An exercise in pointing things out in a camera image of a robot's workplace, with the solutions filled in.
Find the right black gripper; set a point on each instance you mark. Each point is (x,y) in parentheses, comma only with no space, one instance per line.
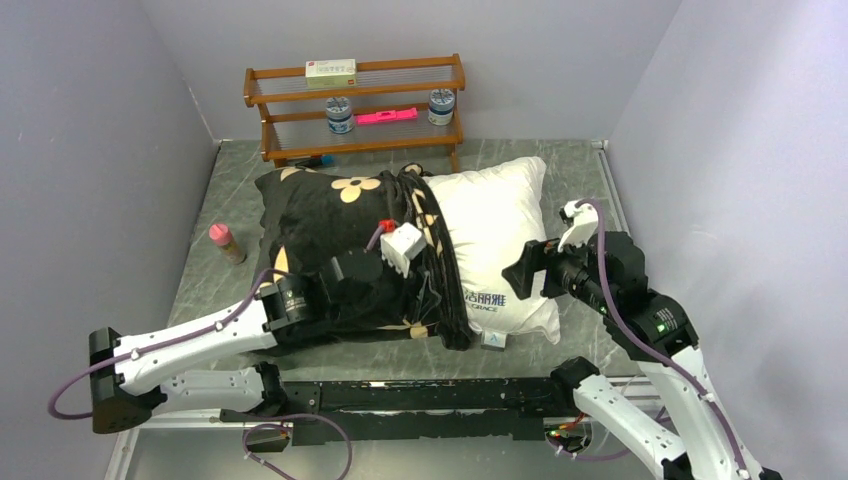
(536,254)

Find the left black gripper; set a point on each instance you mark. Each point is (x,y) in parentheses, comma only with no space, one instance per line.
(405,302)

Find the white pillow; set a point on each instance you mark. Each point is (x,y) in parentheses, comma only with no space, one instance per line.
(490,215)

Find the black floral pillowcase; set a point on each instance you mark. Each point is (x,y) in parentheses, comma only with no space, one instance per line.
(311,219)

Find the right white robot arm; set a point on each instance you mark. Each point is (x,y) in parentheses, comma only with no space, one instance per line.
(608,275)

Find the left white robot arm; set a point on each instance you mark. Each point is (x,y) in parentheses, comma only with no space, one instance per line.
(137,377)

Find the black blue marker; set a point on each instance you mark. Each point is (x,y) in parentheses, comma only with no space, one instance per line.
(318,161)

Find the pink small cup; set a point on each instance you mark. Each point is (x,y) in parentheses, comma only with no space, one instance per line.
(222,236)

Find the left blue white jar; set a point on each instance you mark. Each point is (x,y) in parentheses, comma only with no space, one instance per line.
(339,115)

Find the blue white jar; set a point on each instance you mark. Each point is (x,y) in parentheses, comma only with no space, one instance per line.
(339,115)
(441,106)

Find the pink flat tool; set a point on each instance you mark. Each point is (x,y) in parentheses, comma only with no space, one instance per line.
(387,116)

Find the wooden two-tier shelf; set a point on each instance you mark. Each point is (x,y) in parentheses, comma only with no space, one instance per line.
(295,124)

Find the right blue white jar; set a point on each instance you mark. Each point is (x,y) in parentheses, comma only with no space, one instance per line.
(441,106)

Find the white green box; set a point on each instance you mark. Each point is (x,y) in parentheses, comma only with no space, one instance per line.
(327,74)

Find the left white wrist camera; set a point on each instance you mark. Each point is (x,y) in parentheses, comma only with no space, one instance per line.
(400,247)

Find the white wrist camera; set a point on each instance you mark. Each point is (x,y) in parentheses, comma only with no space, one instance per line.
(581,219)
(400,247)

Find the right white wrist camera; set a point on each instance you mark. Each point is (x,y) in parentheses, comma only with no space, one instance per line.
(581,219)

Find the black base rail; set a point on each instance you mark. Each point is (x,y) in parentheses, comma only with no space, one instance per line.
(521,408)

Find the aluminium frame rail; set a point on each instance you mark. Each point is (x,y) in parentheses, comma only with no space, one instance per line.
(193,445)

